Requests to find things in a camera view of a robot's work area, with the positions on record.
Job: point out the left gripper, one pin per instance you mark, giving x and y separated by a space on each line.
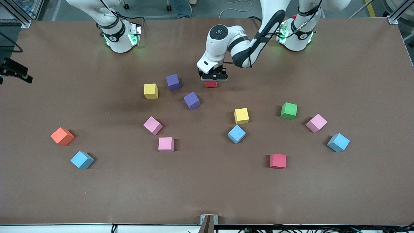
220 71

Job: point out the red foam block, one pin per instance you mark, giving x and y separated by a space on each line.
278 161
211 84

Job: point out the purple foam block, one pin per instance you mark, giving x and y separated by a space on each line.
191 101
173 82

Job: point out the yellow foam block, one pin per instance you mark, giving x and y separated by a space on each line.
241 116
151 91

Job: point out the pink foam block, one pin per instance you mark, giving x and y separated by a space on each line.
152 125
166 144
316 123

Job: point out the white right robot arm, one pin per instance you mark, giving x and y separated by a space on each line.
118 38

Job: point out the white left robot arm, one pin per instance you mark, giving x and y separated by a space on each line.
231 34

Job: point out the blue foam block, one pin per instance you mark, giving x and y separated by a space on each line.
236 134
338 142
82 160

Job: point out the orange foam block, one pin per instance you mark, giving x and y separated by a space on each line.
62 136

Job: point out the person in blue clothes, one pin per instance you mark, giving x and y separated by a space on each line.
181 8

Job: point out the green lit connector box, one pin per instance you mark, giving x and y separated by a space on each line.
136 34
284 34

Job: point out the green foam block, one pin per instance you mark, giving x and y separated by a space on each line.
288 110

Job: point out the brown paper table cover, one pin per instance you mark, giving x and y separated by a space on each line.
207 187

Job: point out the aluminium frame post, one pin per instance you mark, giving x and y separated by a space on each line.
26 23
393 19

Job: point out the metal table bracket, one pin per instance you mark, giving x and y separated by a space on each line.
209 223

